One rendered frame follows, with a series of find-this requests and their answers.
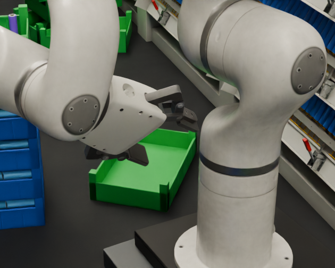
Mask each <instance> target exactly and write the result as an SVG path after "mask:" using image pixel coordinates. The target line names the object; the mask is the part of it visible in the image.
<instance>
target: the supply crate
mask: <svg viewBox="0 0 335 268"><path fill-rule="evenodd" d="M18 9H19V15H16V18H17V24H18V34H19V35H21V36H23V37H25V38H27V39H30V29H29V18H28V7H27V4H20V5H19V6H18ZM0 26H2V27H4V28H6V29H8V30H9V29H10V26H9V16H8V15H0Z"/></svg>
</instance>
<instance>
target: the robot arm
mask: <svg viewBox="0 0 335 268"><path fill-rule="evenodd" d="M47 3H48V8H49V14H50V21H51V43H50V48H49V49H48V48H46V47H44V46H42V45H40V44H38V43H36V42H34V41H32V40H30V39H27V38H25V37H23V36H21V35H19V34H17V33H15V32H13V31H10V30H8V29H6V28H4V27H2V26H0V109H2V110H5V111H8V112H10V113H13V114H16V115H18V116H20V117H22V118H24V119H25V120H27V121H29V122H30V123H31V124H33V125H34V126H35V127H37V128H38V129H39V130H41V131H43V132H44V133H46V134H47V135H49V136H50V137H53V138H55V139H58V140H61V141H76V140H80V141H81V142H83V143H85V144H87V145H86V148H85V157H86V159H87V160H98V159H100V158H101V159H102V160H104V161H106V160H111V159H115V158H117V159H118V161H124V160H125V159H127V160H129V161H132V162H134V163H137V164H140V165H142V166H147V165H148V164H149V160H148V157H147V153H146V149H145V146H143V145H141V144H138V143H137V142H139V141H141V140H142V139H144V138H145V137H146V136H148V135H149V134H150V133H152V132H153V131H155V130H156V129H157V128H159V127H160V126H161V125H162V124H163V123H164V122H174V121H176V122H177V125H178V126H180V127H183V128H185V129H187V130H189V131H191V132H197V131H199V128H198V125H197V122H196V121H197V116H196V114H195V113H194V112H193V111H191V110H189V109H187V108H185V103H184V101H183V97H182V93H181V90H180V87H179V85H173V86H170V87H167V88H163V89H160V90H155V89H153V88H151V87H149V86H147V85H144V84H142V83H139V82H136V81H133V80H130V79H127V78H123V77H118V76H114V75H113V73H114V69H115V64H116V59H117V55H118V49H119V39H120V24H119V13H118V7H117V4H116V0H47ZM177 33H178V41H179V44H180V47H181V49H182V52H183V53H184V55H185V57H186V58H187V59H188V60H189V61H190V62H191V63H192V64H193V65H194V66H195V67H197V68H199V69H200V70H202V71H204V72H206V73H208V74H210V75H212V76H214V77H216V78H218V79H220V80H222V81H224V82H226V83H228V84H230V85H232V86H234V87H236V88H237V89H238V91H239V95H240V101H239V103H231V104H225V105H222V106H219V107H217V108H215V109H214V110H212V111H211V112H210V113H209V114H208V115H207V116H206V118H205V120H204V122H203V125H202V129H201V133H200V145H199V177H198V206H197V225H196V226H194V227H192V228H190V229H189V230H187V231H186V232H184V233H183V234H182V235H181V236H180V238H179V239H178V241H177V242H176V245H175V248H174V261H175V264H176V266H177V268H292V263H293V254H292V250H291V248H290V246H289V244H288V243H287V242H286V241H285V240H284V239H283V238H282V237H281V236H280V235H279V234H277V233H276V232H275V226H274V215H275V203H276V196H277V185H278V173H279V161H280V149H281V138H282V133H283V130H284V128H285V126H286V124H287V122H288V120H289V119H290V117H291V116H292V115H293V114H294V113H295V112H296V111H297V110H298V109H299V108H300V107H301V106H302V105H303V104H304V103H306V102H307V101H308V100H309V99H310V98H311V97H312V96H313V95H314V94H315V93H316V92H317V91H318V90H319V88H320V87H321V85H322V83H323V81H324V78H325V75H326V69H327V56H326V49H325V45H324V42H323V39H322V37H321V36H320V34H319V33H318V32H317V30H316V29H315V28H314V27H312V26H311V25H310V24H309V23H307V22H306V21H304V20H302V19H300V18H298V17H296V16H294V15H292V14H289V13H287V12H284V11H281V10H278V9H275V8H273V7H270V6H268V5H265V4H262V3H259V2H257V1H254V0H183V1H182V4H181V7H180V11H179V16H178V24H177ZM164 108H171V111H172V113H168V114H165V113H164Z"/></svg>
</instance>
